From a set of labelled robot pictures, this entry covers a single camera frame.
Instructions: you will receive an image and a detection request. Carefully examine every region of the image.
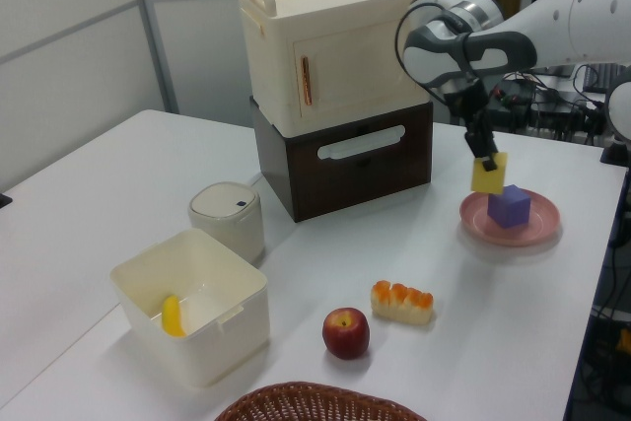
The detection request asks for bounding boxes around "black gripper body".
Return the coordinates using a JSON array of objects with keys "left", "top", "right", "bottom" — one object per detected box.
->
[{"left": 441, "top": 76, "right": 495, "bottom": 137}]

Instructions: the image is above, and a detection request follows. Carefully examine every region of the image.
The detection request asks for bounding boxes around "yellow cube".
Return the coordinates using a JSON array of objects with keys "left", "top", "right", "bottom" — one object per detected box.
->
[{"left": 470, "top": 152, "right": 509, "bottom": 194}]

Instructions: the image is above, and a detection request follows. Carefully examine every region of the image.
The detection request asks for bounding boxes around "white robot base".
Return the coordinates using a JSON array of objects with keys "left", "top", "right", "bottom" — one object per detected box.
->
[{"left": 599, "top": 78, "right": 631, "bottom": 166}]

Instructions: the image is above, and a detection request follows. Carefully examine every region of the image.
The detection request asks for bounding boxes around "purple cube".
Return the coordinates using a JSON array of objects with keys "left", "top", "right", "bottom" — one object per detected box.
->
[{"left": 486, "top": 184, "right": 531, "bottom": 230}]

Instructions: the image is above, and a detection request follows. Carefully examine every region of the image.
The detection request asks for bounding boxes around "pink plate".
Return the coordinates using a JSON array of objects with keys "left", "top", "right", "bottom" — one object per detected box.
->
[{"left": 458, "top": 188, "right": 562, "bottom": 247}]

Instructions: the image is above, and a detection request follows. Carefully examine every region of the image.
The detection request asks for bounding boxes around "dark brown drawer cabinet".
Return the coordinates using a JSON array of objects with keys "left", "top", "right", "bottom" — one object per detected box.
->
[{"left": 249, "top": 95, "right": 435, "bottom": 224}]

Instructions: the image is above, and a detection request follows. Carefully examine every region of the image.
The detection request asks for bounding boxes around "orange glazed bread roll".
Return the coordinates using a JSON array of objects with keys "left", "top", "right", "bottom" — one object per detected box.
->
[{"left": 370, "top": 280, "right": 435, "bottom": 327}]

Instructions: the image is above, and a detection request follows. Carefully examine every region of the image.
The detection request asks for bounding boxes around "red apple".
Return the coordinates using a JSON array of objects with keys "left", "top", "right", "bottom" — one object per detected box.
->
[{"left": 321, "top": 307, "right": 371, "bottom": 360}]

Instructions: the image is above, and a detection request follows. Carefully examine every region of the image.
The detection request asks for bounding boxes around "small white lidded bin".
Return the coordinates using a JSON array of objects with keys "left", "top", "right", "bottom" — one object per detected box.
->
[{"left": 187, "top": 181, "right": 266, "bottom": 265}]

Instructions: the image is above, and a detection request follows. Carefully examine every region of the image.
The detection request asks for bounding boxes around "brown wicker basket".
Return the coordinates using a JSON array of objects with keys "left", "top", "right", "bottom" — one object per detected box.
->
[{"left": 214, "top": 381, "right": 428, "bottom": 421}]

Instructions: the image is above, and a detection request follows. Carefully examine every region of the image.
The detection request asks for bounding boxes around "cream plastic box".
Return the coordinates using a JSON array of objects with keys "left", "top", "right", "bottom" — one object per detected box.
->
[{"left": 108, "top": 228, "right": 271, "bottom": 389}]

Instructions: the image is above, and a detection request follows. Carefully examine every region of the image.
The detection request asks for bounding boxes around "yellow banana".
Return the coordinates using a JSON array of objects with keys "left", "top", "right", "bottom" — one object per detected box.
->
[{"left": 162, "top": 295, "right": 187, "bottom": 338}]

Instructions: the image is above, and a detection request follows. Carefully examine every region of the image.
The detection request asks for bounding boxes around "black electronics with cables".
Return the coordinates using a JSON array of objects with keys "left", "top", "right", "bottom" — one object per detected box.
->
[{"left": 492, "top": 65, "right": 612, "bottom": 146}]

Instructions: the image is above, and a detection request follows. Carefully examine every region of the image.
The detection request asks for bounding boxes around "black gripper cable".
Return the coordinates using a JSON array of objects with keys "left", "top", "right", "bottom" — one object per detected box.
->
[{"left": 395, "top": 1, "right": 474, "bottom": 106}]

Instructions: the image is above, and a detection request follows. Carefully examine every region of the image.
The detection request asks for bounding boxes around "cream cabinet with handles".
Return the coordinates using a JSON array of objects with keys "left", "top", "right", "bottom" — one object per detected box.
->
[{"left": 237, "top": 0, "right": 434, "bottom": 137}]

